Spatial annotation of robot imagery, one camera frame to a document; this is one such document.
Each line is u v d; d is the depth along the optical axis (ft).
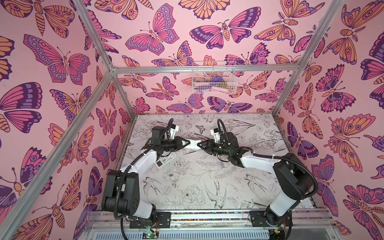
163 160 3.09
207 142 2.59
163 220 2.44
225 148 2.36
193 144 2.75
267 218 2.15
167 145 2.43
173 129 2.63
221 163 3.08
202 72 3.15
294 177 1.51
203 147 2.59
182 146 2.59
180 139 2.60
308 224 2.35
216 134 2.67
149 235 2.38
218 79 3.12
